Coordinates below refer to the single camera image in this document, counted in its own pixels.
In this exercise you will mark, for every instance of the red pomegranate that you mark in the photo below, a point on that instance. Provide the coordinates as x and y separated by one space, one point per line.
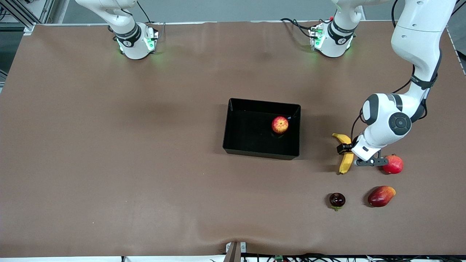
395 165

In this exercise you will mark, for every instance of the yellow banana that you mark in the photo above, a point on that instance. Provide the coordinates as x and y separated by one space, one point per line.
345 165

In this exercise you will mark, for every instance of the red yellow apple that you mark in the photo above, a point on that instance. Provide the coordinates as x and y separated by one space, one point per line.
280 124

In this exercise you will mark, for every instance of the black plastic box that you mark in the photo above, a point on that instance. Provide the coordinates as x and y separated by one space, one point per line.
247 131

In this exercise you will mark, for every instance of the grey metal bracket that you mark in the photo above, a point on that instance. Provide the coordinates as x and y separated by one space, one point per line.
235 251

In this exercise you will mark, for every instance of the brown table cover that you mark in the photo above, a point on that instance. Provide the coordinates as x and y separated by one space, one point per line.
233 200

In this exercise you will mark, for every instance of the red yellow mango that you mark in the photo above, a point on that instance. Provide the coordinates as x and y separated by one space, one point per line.
380 197

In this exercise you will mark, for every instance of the dark purple mangosteen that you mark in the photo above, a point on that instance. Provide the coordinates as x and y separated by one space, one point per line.
337 200

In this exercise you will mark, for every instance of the aluminium frame profile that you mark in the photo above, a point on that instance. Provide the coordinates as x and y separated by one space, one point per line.
18 12

